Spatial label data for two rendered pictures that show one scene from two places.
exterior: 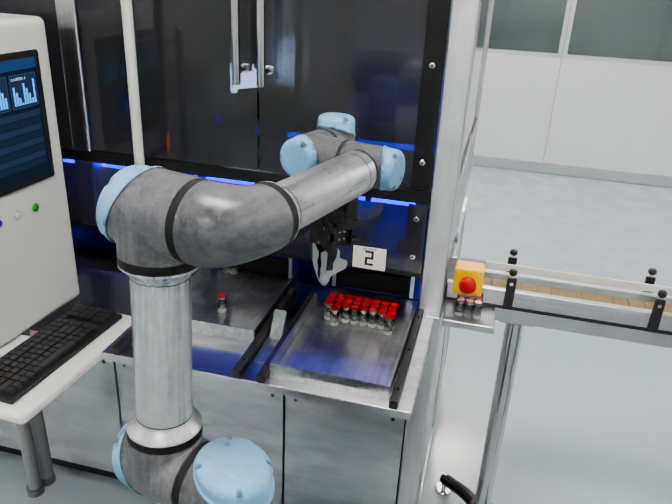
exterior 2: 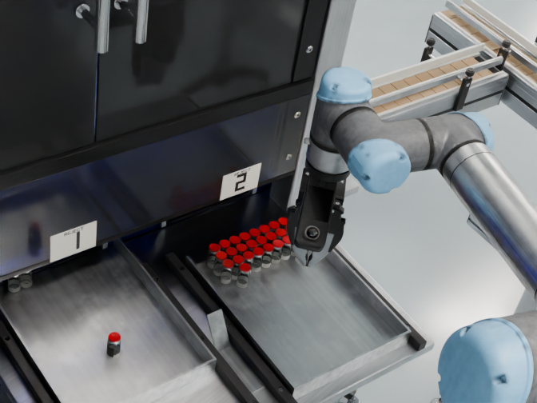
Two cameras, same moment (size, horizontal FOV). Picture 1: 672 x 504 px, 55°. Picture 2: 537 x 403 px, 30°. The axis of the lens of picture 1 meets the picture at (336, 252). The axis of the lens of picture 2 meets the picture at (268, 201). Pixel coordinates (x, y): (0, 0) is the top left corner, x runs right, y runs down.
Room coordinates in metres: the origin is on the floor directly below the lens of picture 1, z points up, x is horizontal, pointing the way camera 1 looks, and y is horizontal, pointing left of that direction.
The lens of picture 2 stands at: (0.67, 1.05, 2.22)
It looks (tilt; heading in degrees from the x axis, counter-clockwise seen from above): 41 degrees down; 304
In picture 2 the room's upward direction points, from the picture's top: 11 degrees clockwise
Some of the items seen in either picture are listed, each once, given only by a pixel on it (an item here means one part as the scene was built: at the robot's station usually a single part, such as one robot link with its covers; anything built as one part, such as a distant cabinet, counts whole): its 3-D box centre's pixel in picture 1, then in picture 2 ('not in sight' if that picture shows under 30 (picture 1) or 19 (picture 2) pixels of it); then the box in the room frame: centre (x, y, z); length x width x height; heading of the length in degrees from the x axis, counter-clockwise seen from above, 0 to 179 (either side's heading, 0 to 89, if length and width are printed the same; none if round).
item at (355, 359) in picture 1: (347, 340); (295, 299); (1.29, -0.04, 0.90); 0.34 x 0.26 x 0.04; 166
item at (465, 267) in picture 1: (468, 277); not in sight; (1.46, -0.33, 1.00); 0.08 x 0.07 x 0.07; 167
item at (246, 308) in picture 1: (230, 295); (97, 325); (1.48, 0.27, 0.90); 0.34 x 0.26 x 0.04; 167
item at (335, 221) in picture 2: (334, 217); (323, 187); (1.27, 0.01, 1.21); 0.09 x 0.08 x 0.12; 123
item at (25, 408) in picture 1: (42, 353); not in sight; (1.33, 0.70, 0.79); 0.45 x 0.28 x 0.03; 163
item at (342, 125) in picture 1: (334, 142); (341, 109); (1.26, 0.01, 1.37); 0.09 x 0.08 x 0.11; 152
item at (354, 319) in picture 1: (359, 315); (261, 257); (1.40, -0.06, 0.90); 0.18 x 0.02 x 0.05; 76
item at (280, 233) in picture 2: (361, 311); (255, 249); (1.42, -0.07, 0.90); 0.18 x 0.02 x 0.05; 76
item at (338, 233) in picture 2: (328, 249); (328, 229); (1.23, 0.02, 1.15); 0.05 x 0.02 x 0.09; 33
